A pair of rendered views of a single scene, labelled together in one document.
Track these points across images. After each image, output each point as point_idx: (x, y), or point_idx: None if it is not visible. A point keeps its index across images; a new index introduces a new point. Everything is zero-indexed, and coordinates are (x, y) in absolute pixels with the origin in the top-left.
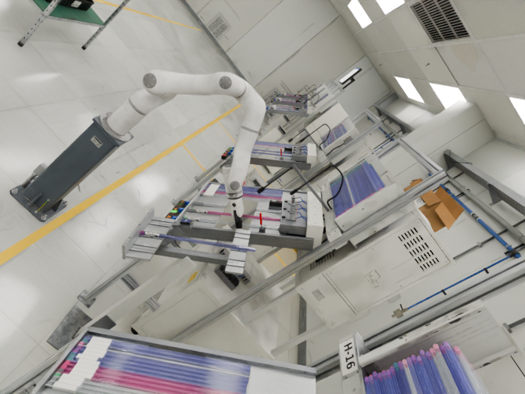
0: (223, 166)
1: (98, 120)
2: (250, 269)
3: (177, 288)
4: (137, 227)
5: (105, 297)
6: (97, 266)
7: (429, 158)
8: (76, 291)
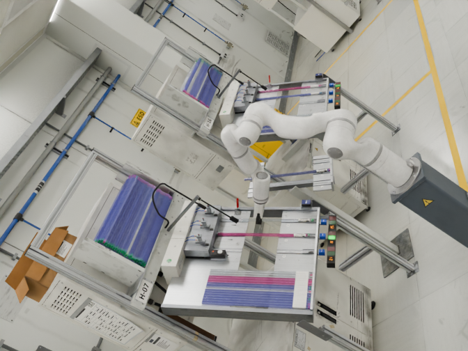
0: (268, 177)
1: (414, 156)
2: (256, 340)
3: (324, 271)
4: (330, 161)
5: (404, 289)
6: (428, 294)
7: (77, 172)
8: (421, 262)
